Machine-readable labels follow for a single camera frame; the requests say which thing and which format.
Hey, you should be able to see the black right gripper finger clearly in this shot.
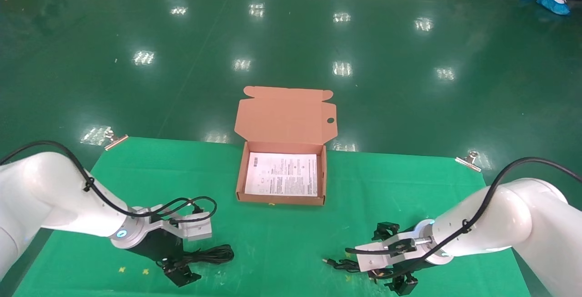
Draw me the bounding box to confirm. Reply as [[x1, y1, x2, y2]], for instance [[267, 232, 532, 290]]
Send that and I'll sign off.
[[390, 273, 419, 297], [371, 222, 401, 242]]

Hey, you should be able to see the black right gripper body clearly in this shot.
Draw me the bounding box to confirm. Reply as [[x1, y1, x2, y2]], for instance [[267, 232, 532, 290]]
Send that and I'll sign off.
[[381, 260, 440, 282]]

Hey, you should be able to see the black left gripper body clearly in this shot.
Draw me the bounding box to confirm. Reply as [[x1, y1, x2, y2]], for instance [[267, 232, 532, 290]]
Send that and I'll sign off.
[[127, 229, 185, 262]]

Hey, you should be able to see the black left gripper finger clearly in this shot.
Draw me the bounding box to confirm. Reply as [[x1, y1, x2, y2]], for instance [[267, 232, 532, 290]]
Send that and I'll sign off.
[[165, 269, 202, 287], [157, 255, 188, 271]]

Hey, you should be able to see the black data cable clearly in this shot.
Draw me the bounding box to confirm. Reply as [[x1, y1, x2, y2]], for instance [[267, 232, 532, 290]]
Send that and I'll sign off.
[[179, 244, 235, 265]]

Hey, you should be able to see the black computer mouse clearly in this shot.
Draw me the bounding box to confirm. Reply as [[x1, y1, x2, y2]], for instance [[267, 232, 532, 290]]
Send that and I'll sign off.
[[322, 252, 392, 281]]

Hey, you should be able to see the brown cardboard box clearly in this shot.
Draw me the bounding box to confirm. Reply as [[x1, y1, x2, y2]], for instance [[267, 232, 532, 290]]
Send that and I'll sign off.
[[234, 86, 338, 206]]

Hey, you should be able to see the green table cloth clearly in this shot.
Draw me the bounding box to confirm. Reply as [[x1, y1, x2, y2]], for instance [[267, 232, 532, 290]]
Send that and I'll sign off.
[[13, 136, 531, 297]]

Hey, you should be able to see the metal binder clip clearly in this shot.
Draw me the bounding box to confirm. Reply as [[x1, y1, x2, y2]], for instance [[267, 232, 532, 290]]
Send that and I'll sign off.
[[104, 129, 129, 151], [455, 151, 482, 172]]

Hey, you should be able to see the white printed paper sheet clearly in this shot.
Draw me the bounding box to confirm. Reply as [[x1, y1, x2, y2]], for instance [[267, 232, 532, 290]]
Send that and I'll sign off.
[[244, 152, 319, 197]]

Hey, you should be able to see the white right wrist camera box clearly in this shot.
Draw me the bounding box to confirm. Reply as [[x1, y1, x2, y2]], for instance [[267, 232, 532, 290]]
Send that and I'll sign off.
[[354, 238, 431, 272]]

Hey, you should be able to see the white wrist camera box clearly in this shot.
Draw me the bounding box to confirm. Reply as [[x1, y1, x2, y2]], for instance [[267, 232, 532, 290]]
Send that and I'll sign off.
[[354, 238, 431, 272], [175, 215, 213, 242]]

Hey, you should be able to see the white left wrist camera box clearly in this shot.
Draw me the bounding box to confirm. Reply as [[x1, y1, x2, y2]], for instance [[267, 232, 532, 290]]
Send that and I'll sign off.
[[175, 215, 213, 242]]

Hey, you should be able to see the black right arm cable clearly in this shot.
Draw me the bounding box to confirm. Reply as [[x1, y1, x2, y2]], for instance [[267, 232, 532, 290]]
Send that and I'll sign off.
[[345, 157, 582, 255]]

